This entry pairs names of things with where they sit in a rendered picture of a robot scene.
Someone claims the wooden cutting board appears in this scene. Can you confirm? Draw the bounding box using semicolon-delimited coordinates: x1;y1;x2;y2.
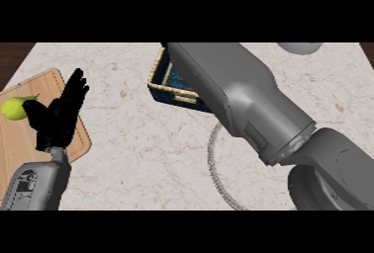
0;67;93;202

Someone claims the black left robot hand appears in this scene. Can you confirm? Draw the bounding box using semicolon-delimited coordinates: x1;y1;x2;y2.
22;67;90;153

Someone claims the pale grey rounded object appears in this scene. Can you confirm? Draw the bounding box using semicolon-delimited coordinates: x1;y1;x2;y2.
276;42;323;56

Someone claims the dark blue wicker basket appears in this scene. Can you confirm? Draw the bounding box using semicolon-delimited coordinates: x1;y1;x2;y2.
146;46;213;114

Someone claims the green pear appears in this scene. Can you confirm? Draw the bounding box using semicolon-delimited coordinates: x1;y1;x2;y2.
0;94;41;122

